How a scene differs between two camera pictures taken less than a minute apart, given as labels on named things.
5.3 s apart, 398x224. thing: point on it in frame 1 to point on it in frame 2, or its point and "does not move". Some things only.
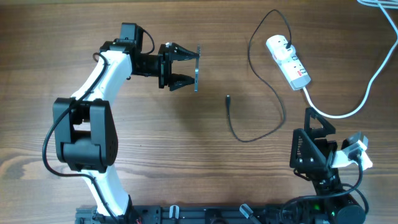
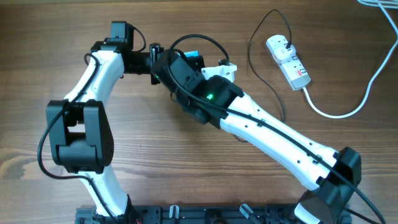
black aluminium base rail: (198, 214) does not move
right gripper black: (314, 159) to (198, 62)
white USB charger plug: (284, 53) does not move
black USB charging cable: (288, 46) does not move
